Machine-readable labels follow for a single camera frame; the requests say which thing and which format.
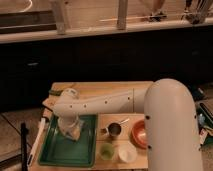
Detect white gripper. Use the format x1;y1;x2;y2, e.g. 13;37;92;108
58;116;81;136

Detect yellow sponge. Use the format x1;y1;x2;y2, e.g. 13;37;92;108
66;128;80;141

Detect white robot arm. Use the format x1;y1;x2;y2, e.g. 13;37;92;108
53;78;203;171

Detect green plastic tray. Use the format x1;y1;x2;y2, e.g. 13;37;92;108
38;115;97;168

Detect black pole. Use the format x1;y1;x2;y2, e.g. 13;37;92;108
21;123;28;171

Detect metal measuring cup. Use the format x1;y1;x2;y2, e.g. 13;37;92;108
101;118;129;137

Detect green plastic cup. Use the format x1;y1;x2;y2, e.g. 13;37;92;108
99;143;114;160

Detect wooden board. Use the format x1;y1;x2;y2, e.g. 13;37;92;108
93;114;148;170

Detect orange bowl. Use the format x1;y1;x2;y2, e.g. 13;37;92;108
131;120;147;149

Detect wooden post left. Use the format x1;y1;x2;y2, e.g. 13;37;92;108
50;0;69;35

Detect wooden post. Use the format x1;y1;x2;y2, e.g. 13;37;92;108
117;0;128;30
50;0;69;35

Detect wooden post right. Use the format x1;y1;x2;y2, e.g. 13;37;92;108
117;0;128;30

